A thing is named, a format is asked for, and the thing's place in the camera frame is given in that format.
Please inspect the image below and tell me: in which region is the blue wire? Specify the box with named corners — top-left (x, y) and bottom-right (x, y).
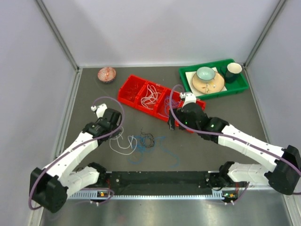
top-left (128, 94), bottom-right (182, 169)

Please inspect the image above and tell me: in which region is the red wire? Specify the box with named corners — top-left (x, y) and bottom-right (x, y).
top-left (124, 82), bottom-right (141, 99)

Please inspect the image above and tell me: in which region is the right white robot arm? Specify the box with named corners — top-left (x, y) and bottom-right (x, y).
top-left (168, 103), bottom-right (301, 195)

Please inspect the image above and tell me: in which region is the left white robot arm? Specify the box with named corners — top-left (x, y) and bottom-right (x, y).
top-left (29, 104), bottom-right (122, 213)

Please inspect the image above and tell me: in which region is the tan ceramic plate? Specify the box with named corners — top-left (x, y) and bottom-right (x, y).
top-left (191, 71), bottom-right (226, 95)

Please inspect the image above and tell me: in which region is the red compartment bin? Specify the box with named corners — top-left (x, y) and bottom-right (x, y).
top-left (117, 74), bottom-right (206, 134)

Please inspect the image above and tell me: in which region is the light blue bowl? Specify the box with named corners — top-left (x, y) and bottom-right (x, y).
top-left (196, 67), bottom-right (215, 81)

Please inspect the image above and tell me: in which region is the pink patterned bowl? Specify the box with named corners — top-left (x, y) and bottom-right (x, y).
top-left (97, 67), bottom-right (116, 83)

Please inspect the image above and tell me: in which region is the green plastic tray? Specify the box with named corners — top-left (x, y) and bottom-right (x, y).
top-left (179, 59), bottom-right (249, 100)

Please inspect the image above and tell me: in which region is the dark green mug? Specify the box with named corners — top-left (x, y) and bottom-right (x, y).
top-left (220, 62), bottom-right (242, 83)

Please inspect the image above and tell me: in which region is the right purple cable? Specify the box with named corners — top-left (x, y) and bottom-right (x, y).
top-left (169, 84), bottom-right (301, 176)

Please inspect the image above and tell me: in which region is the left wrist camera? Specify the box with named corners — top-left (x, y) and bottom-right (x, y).
top-left (91, 103), bottom-right (107, 118)

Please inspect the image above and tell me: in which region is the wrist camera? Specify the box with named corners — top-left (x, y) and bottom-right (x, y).
top-left (91, 103), bottom-right (107, 118)
top-left (180, 92), bottom-right (197, 106)

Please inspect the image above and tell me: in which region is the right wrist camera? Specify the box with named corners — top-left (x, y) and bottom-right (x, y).
top-left (180, 92), bottom-right (197, 106)

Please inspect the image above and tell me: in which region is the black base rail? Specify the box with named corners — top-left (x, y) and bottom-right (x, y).
top-left (103, 171), bottom-right (222, 195)

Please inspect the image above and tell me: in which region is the slotted cable duct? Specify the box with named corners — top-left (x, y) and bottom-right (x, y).
top-left (69, 190), bottom-right (238, 200)

